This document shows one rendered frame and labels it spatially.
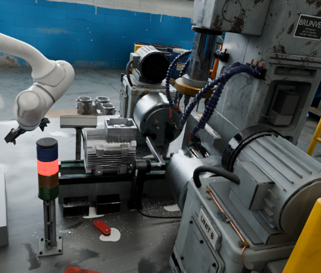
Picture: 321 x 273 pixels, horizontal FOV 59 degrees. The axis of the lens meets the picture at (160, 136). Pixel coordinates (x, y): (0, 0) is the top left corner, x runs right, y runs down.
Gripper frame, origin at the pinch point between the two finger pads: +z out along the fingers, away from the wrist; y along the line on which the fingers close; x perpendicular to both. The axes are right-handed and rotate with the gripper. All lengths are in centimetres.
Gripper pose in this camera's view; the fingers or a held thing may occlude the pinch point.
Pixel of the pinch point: (27, 134)
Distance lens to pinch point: 145.3
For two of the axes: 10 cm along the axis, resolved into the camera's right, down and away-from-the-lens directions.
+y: -7.3, 4.6, -5.1
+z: -4.2, 2.8, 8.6
